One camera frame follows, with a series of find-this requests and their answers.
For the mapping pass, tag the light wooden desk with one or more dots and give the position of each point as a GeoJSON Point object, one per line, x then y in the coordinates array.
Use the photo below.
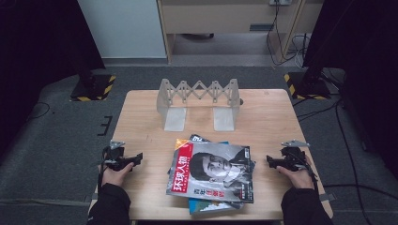
{"type": "Point", "coordinates": [219, 15]}

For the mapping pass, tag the person's right hand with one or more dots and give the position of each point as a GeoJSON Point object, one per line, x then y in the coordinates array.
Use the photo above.
{"type": "Point", "coordinates": [298, 179]}

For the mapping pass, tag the grey tape strip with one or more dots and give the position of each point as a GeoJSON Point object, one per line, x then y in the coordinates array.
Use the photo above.
{"type": "Point", "coordinates": [328, 197]}
{"type": "Point", "coordinates": [88, 198]}

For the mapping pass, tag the portrait cover magazine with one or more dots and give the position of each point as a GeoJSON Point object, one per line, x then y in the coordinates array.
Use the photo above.
{"type": "Point", "coordinates": [212, 175]}

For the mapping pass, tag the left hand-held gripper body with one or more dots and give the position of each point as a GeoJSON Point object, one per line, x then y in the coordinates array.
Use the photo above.
{"type": "Point", "coordinates": [115, 156]}

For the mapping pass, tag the expandable grey metal book rack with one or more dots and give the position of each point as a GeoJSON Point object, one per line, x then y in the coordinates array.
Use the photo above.
{"type": "Point", "coordinates": [175, 118]}

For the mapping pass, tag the white power strip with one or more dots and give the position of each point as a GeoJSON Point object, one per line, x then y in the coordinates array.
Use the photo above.
{"type": "Point", "coordinates": [280, 2]}

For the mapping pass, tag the black tape floor mark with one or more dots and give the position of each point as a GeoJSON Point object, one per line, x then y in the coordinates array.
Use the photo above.
{"type": "Point", "coordinates": [105, 125]}

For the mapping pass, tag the black curtain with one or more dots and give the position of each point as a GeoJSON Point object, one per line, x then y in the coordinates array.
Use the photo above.
{"type": "Point", "coordinates": [363, 47]}
{"type": "Point", "coordinates": [37, 47]}

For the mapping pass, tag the person's left hand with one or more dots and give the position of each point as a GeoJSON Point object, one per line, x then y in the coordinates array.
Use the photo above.
{"type": "Point", "coordinates": [114, 178]}

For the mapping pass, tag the white panel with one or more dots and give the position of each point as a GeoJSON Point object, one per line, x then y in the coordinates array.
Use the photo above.
{"type": "Point", "coordinates": [125, 28]}

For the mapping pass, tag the black stand with striped base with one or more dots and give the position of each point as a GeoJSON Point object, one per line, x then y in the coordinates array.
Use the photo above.
{"type": "Point", "coordinates": [308, 87]}
{"type": "Point", "coordinates": [94, 90]}

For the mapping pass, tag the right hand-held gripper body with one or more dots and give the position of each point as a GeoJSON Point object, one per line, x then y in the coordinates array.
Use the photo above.
{"type": "Point", "coordinates": [292, 157]}

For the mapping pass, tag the blue book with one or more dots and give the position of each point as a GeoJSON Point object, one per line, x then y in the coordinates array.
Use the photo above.
{"type": "Point", "coordinates": [194, 206]}

